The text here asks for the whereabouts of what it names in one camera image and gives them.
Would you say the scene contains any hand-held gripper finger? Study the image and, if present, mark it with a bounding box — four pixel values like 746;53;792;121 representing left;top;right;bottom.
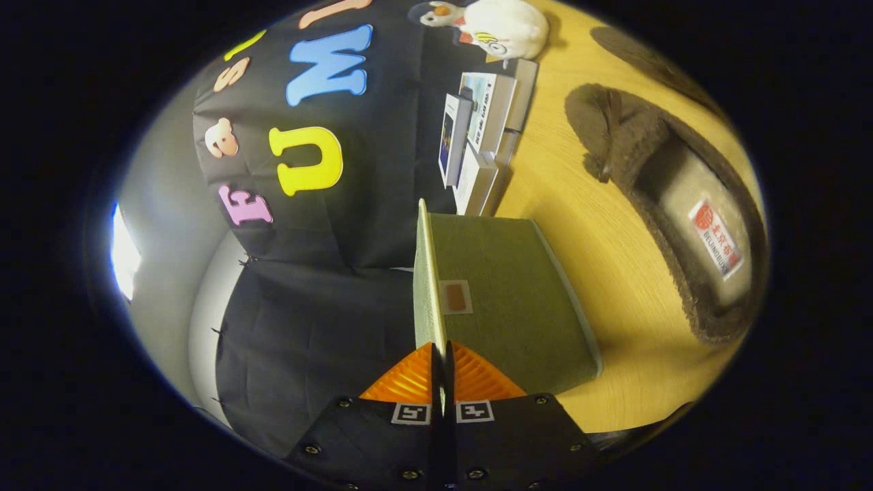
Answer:
445;340;604;491
283;342;444;491

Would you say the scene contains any green fabric storage box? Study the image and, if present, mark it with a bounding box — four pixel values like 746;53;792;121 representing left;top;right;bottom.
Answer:
413;198;604;396

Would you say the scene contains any brown fuzzy slipper shoe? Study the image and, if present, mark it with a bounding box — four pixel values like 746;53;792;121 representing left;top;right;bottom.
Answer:
590;26;734;127
565;83;770;345

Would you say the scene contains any black backdrop cloth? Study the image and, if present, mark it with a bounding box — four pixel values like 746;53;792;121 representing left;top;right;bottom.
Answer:
191;0;478;459

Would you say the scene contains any plain white book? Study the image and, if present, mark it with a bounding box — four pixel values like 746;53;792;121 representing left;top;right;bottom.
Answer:
454;151;501;217

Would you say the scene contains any book with dark blue cover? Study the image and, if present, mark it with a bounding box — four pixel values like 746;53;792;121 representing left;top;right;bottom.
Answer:
439;93;475;188

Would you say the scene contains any dark grey book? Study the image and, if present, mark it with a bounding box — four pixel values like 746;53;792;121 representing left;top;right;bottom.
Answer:
494;58;539;198

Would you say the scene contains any white seal plush toy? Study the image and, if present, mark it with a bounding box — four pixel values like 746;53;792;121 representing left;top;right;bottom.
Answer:
457;0;550;61

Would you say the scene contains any penguin plush toy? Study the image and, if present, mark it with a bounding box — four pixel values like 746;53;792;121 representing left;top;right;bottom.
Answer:
408;0;471;31

